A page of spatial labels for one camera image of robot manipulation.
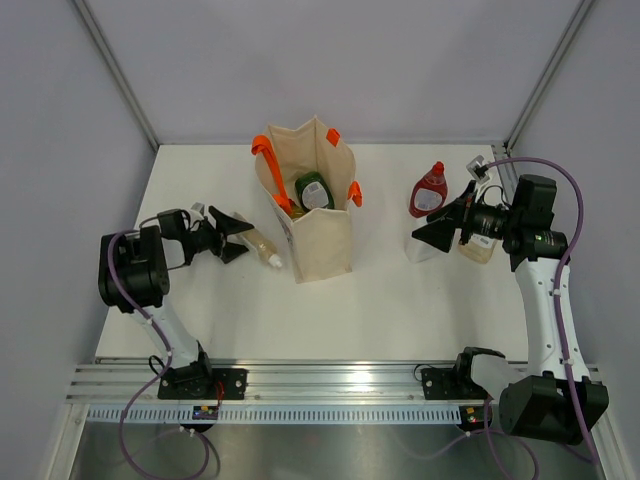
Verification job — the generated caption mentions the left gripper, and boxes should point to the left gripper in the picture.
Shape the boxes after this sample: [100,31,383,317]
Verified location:
[182,206,252,262]

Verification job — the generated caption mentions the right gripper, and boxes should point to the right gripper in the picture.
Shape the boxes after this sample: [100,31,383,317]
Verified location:
[413,181,521,253]

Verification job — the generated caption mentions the white bottle grey cap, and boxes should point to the white bottle grey cap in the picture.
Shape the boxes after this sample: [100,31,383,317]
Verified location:
[404,216,444,264]

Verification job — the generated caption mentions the red dish soap bottle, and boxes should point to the red dish soap bottle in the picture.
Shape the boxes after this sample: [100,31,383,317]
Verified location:
[408,161,448,218]

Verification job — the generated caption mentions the green dish soap bottle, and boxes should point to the green dish soap bottle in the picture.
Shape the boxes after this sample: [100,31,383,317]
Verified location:
[294,171,335,212]

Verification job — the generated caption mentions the canvas bag orange handles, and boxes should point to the canvas bag orange handles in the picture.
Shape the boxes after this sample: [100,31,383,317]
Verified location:
[251,117,362,283]

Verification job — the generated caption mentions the yellow dish soap bottle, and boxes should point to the yellow dish soap bottle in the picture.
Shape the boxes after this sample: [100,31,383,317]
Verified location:
[289,202,306,220]

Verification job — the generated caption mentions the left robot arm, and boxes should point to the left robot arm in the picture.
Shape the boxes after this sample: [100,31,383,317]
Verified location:
[98,204,253,401]

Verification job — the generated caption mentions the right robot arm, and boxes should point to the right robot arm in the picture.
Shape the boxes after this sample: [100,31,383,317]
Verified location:
[412,175,609,445]

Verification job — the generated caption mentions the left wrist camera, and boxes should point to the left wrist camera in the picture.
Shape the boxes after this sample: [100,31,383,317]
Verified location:
[191,202,205,217]

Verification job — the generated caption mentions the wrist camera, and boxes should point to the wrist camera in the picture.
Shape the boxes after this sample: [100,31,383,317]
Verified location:
[191,202,205,217]
[466,155,490,184]

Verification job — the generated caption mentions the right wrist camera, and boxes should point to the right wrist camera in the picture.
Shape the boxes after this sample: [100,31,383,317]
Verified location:
[466,155,490,184]

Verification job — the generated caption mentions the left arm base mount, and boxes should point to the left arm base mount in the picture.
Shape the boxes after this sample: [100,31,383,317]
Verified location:
[157,367,248,400]

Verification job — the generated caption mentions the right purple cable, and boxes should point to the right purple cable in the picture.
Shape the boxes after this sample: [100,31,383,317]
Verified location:
[399,156,601,480]

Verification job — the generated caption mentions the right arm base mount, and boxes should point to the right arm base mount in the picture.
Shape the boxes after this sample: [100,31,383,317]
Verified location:
[420,367,488,400]

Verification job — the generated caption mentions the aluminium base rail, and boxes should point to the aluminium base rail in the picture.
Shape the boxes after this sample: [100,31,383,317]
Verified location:
[65,359,427,405]

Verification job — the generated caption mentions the white slotted cable duct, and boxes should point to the white slotted cable duct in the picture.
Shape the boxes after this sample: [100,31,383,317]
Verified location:
[85,404,464,425]

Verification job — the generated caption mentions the left aluminium frame post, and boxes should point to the left aluminium frame post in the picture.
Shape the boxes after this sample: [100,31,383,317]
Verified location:
[69,0,161,153]

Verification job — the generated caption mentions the aluminium frame post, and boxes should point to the aluminium frame post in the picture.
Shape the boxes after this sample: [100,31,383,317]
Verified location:
[69,0,161,153]
[503,0,598,153]

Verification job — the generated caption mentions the right aluminium frame post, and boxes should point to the right aluminium frame post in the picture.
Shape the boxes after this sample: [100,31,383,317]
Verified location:
[503,0,598,153]

